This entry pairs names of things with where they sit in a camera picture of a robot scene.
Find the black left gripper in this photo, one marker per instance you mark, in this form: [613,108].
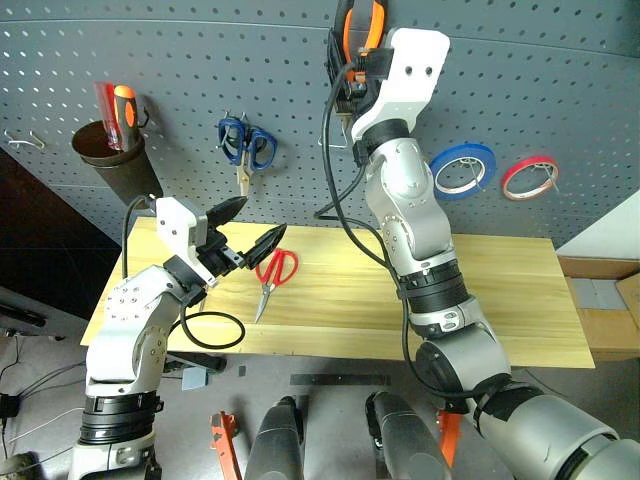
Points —
[217,252]

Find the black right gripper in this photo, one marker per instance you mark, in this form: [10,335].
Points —
[361,97]

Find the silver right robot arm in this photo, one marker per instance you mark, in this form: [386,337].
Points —
[405,180]

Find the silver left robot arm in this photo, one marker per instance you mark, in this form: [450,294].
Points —
[130,310]

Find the scissors' metal pegboard hook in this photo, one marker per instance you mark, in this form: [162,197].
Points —
[235,119]

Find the blue tape roll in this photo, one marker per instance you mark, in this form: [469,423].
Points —
[440,160]

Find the blue tape's metal hook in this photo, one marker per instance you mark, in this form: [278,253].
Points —
[472,165]

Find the grey metal pegboard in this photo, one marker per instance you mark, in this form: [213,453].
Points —
[200,75]

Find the black floor tape strip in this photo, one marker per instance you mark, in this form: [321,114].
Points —
[340,380]

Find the red tape roll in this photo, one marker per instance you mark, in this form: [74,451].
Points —
[512,175]

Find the red tape's metal hook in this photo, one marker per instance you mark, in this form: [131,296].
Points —
[552,180]

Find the dark brown tool cup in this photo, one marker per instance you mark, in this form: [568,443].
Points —
[127,170]

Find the black table foot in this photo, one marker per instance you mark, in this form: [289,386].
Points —
[195,361]

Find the grey foot pedal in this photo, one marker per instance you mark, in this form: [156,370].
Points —
[195,380]

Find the dark grey rounded robot leg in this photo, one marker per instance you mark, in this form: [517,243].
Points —
[275,440]
[405,435]

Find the black power adapter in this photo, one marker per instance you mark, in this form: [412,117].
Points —
[7,405]

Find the cardboard box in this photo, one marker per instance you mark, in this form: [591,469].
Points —
[607,330]

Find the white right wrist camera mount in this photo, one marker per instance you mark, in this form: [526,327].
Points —
[410,90]

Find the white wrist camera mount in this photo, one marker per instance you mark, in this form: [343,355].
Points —
[410,90]
[172,220]

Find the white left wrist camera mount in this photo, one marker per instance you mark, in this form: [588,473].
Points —
[172,220]

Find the orange metal bracket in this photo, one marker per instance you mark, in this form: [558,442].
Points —
[222,440]
[450,440]

